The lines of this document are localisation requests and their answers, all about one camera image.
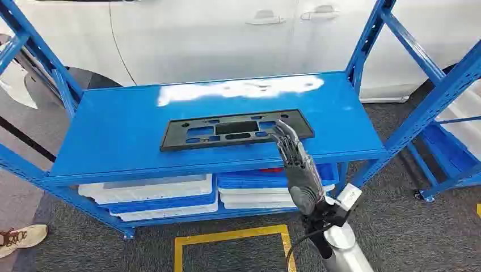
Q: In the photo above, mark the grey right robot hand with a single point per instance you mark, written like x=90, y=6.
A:
x=304, y=180

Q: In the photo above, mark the black plastic plate bracket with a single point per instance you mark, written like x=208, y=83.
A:
x=210, y=140

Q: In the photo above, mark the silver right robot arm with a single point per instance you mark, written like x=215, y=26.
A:
x=344, y=244

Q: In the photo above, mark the red item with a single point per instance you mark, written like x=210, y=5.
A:
x=271, y=170

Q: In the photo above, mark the white plastic tray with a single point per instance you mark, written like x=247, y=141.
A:
x=255, y=202
x=169, y=213
x=255, y=191
x=150, y=187

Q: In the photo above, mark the blue plastic tray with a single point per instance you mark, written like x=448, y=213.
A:
x=248, y=180
x=165, y=204

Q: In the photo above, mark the small blue metal rack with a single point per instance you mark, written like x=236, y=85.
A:
x=447, y=154

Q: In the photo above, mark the white car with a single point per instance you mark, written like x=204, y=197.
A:
x=195, y=41

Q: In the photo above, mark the blue metal shelf rack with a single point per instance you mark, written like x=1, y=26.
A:
x=124, y=131

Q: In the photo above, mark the person's beige shoe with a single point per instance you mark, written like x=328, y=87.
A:
x=22, y=238

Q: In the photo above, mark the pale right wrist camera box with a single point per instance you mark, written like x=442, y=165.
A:
x=349, y=196

